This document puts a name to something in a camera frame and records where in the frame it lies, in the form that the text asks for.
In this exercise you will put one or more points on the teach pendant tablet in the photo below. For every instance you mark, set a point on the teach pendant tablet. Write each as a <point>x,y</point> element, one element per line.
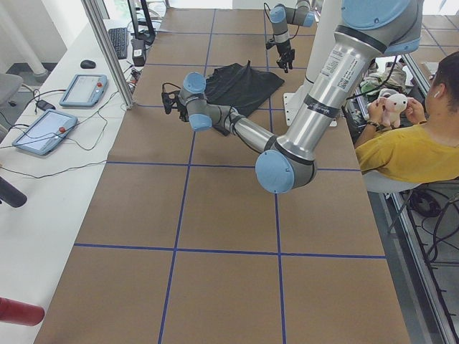
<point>84,91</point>
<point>46,132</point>

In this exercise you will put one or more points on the black keyboard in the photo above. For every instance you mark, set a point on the black keyboard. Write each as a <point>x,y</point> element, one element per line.
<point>119,39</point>

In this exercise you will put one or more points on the dark brown box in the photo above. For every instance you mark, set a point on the dark brown box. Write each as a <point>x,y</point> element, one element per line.
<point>138,52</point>

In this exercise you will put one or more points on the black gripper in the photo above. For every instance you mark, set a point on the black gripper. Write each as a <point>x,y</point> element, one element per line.
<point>183,113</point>
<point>285,49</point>

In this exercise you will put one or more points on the brown paper table cover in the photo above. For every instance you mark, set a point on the brown paper table cover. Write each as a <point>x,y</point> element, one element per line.
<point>181,244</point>

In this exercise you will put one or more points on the black computer mouse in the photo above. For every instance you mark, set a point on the black computer mouse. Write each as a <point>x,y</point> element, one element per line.
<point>87,64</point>

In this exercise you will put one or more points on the black water bottle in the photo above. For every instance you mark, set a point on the black water bottle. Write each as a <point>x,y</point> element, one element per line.
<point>11,195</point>

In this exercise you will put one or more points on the red bottle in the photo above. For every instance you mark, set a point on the red bottle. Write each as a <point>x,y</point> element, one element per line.
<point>20,313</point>

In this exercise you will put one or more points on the black graphic t-shirt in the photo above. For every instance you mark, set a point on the black graphic t-shirt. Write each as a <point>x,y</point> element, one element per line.
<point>241,87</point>

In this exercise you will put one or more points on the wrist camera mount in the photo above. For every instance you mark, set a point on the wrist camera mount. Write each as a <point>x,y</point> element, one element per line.
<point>169,99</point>
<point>270,43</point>

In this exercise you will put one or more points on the person in yellow shirt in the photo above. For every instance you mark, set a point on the person in yellow shirt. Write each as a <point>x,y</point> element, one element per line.
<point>425,152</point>

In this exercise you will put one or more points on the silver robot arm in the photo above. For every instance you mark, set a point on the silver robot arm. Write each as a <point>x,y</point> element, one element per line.
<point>349,36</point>
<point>280,17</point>

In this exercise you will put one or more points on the lower teach pendant tablet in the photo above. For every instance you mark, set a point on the lower teach pendant tablet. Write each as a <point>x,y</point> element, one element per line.
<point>46,132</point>

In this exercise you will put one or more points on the aluminium frame post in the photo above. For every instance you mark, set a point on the aluminium frame post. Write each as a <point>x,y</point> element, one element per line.
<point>95,18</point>

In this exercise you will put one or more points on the upper teach pendant tablet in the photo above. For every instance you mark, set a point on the upper teach pendant tablet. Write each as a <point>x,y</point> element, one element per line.
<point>84,91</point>

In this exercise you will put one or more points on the black monitor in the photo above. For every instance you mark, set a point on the black monitor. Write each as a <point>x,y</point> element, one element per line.
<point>141,21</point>

